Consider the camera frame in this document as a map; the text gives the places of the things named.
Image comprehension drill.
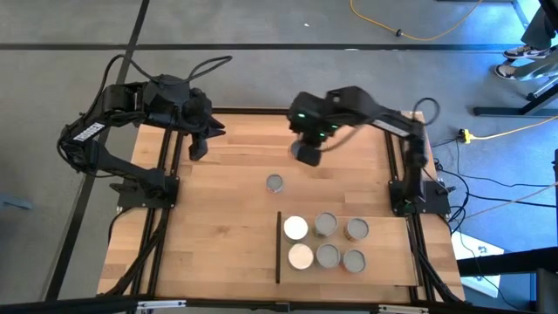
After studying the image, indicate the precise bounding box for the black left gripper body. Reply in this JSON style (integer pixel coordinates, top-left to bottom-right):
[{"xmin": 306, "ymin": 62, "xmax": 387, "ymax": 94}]
[{"xmin": 172, "ymin": 86, "xmax": 214, "ymax": 136}]

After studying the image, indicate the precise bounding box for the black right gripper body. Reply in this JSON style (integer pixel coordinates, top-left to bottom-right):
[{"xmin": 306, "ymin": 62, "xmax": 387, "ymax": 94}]
[{"xmin": 288, "ymin": 89, "xmax": 350, "ymax": 143}]

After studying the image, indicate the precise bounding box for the small light blue can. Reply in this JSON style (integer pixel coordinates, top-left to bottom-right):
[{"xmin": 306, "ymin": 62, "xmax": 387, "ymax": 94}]
[{"xmin": 265, "ymin": 174, "xmax": 285, "ymax": 195}]

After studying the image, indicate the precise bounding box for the Carrots can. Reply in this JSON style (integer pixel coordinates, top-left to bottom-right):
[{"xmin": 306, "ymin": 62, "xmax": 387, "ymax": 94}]
[{"xmin": 282, "ymin": 215, "xmax": 310, "ymax": 243}]

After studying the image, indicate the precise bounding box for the red and white labelled can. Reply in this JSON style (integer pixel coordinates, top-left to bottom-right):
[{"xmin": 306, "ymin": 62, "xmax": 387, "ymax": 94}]
[{"xmin": 343, "ymin": 217, "xmax": 371, "ymax": 242}]

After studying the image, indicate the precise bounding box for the Cherries can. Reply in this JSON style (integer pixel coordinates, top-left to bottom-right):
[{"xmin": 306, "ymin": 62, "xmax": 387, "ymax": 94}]
[{"xmin": 287, "ymin": 242, "xmax": 315, "ymax": 271}]

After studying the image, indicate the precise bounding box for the yellow and pink can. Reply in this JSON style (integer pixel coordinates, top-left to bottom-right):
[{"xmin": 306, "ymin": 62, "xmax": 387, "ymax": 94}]
[{"xmin": 342, "ymin": 249, "xmax": 367, "ymax": 275}]

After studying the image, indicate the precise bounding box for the black shelf side panel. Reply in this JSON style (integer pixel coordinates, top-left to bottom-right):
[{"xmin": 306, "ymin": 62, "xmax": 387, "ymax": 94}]
[{"xmin": 275, "ymin": 212, "xmax": 282, "ymax": 286}]

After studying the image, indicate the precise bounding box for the white printed sheet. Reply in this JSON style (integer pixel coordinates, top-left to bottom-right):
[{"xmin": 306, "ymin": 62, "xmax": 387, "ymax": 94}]
[{"xmin": 451, "ymin": 229, "xmax": 506, "ymax": 298}]

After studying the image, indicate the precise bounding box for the black stand base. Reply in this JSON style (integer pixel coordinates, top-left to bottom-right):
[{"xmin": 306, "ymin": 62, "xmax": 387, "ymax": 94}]
[{"xmin": 473, "ymin": 76, "xmax": 558, "ymax": 118}]

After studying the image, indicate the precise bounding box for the blue tape scrap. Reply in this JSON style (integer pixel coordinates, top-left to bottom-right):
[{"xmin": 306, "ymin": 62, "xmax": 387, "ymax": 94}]
[{"xmin": 0, "ymin": 195, "xmax": 35, "ymax": 211}]

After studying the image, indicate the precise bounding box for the person's shoe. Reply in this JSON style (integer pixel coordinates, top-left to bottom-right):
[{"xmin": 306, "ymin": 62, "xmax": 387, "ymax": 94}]
[
  {"xmin": 503, "ymin": 44, "xmax": 553, "ymax": 61},
  {"xmin": 493, "ymin": 64, "xmax": 520, "ymax": 81}
]

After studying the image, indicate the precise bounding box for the black furniture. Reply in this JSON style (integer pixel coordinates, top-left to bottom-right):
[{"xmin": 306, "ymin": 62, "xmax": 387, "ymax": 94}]
[{"xmin": 456, "ymin": 246, "xmax": 558, "ymax": 314}]

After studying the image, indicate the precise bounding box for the black aluminium table frame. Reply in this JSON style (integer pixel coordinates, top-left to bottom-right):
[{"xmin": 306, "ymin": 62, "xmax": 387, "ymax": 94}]
[{"xmin": 130, "ymin": 106, "xmax": 466, "ymax": 304}]

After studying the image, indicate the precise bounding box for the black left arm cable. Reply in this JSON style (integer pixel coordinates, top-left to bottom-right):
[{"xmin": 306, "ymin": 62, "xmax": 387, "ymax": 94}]
[{"xmin": 89, "ymin": 54, "xmax": 234, "ymax": 114}]

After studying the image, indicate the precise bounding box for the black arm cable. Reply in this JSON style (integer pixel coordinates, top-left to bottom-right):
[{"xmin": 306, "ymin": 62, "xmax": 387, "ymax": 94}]
[
  {"xmin": 89, "ymin": 54, "xmax": 234, "ymax": 114},
  {"xmin": 412, "ymin": 97, "xmax": 441, "ymax": 128}
]

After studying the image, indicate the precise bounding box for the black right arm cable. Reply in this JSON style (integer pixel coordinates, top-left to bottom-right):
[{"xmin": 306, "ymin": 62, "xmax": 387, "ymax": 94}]
[{"xmin": 412, "ymin": 97, "xmax": 441, "ymax": 128}]

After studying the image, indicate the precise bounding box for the yellow floor cable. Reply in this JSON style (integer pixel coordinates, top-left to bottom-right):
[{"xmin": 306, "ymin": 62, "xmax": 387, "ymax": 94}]
[{"xmin": 350, "ymin": 0, "xmax": 483, "ymax": 43}]

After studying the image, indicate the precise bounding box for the black cable bundle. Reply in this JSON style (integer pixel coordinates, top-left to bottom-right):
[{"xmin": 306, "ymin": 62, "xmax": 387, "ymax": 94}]
[
  {"xmin": 106, "ymin": 208, "xmax": 172, "ymax": 297},
  {"xmin": 407, "ymin": 216, "xmax": 466, "ymax": 304}
]

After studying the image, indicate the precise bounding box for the yellow cable with plug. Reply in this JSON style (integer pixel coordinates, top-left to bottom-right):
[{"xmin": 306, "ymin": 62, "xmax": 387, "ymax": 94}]
[{"xmin": 456, "ymin": 114, "xmax": 558, "ymax": 145}]

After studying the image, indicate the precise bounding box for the silver metal bracket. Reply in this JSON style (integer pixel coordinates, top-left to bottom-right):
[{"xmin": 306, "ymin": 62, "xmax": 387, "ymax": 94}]
[
  {"xmin": 378, "ymin": 304, "xmax": 431, "ymax": 314},
  {"xmin": 136, "ymin": 299, "xmax": 187, "ymax": 311}
]

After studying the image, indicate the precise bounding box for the black floor cable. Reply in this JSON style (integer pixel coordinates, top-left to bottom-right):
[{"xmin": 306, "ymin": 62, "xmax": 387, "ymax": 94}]
[{"xmin": 431, "ymin": 139, "xmax": 558, "ymax": 210}]

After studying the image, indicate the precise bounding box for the beige floor cable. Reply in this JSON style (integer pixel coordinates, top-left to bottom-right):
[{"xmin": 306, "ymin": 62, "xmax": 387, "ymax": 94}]
[{"xmin": 461, "ymin": 181, "xmax": 558, "ymax": 220}]

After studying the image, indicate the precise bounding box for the black frame beam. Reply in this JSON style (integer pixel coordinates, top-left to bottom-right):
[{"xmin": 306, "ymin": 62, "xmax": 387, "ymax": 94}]
[{"xmin": 0, "ymin": 295, "xmax": 558, "ymax": 314}]

